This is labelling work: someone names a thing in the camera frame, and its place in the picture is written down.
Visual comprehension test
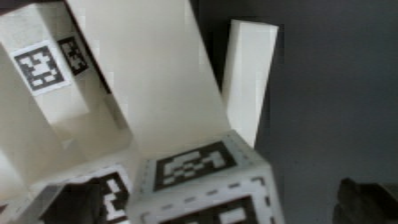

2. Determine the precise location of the white chair leg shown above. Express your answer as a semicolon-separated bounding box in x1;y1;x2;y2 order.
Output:
127;131;287;224
65;164;132;224

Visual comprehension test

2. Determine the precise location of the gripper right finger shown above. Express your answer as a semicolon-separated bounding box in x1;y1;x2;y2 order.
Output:
333;178;398;224

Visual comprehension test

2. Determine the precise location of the white chair back frame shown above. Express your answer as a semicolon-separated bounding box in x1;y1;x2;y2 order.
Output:
0;0;230;201

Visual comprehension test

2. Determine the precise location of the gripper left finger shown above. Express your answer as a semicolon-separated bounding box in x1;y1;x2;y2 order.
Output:
15;179;107;224

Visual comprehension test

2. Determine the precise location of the white U-shaped obstacle frame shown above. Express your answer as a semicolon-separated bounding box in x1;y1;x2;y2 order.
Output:
223;20;280;145

